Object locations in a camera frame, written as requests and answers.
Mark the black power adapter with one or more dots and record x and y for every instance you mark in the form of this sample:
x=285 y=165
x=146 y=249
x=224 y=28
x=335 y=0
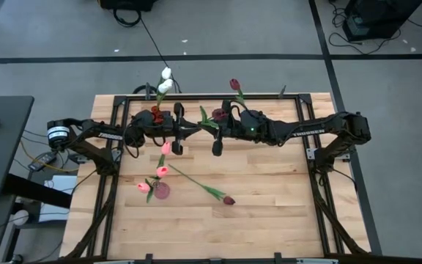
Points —
x=44 y=160

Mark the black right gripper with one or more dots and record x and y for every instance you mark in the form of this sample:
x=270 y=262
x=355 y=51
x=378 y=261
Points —
x=247 y=126

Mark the black computer case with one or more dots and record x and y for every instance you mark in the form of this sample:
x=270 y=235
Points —
x=376 y=18

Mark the white round object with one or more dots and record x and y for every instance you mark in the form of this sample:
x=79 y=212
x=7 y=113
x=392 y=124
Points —
x=21 y=217

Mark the white box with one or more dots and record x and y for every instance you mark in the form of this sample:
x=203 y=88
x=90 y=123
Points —
x=64 y=183

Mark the black aluminium table frame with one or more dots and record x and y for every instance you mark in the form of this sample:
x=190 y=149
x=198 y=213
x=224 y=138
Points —
x=141 y=98

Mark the pink artificial tulip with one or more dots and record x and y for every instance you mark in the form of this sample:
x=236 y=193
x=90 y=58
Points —
x=143 y=187
x=162 y=171
x=166 y=148

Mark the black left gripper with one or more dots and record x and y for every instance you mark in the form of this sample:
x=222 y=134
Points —
x=165 y=128

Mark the black floor box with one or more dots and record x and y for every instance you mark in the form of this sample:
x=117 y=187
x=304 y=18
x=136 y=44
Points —
x=126 y=4

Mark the purple ribbed glass vase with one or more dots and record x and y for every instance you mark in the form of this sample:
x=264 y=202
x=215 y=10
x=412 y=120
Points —
x=162 y=191

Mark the black desk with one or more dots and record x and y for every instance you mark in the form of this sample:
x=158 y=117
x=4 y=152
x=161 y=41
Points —
x=2 y=146

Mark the dark red artificial tulip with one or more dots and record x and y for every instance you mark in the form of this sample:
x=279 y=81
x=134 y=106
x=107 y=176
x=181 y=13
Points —
x=219 y=114
x=228 y=200
x=234 y=84

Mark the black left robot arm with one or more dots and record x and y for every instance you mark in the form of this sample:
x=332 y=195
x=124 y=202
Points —
x=97 y=133

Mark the red glass vase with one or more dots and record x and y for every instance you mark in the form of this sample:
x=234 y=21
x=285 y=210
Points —
x=157 y=116

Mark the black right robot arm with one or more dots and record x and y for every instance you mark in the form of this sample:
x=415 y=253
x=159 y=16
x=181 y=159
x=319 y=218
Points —
x=306 y=132

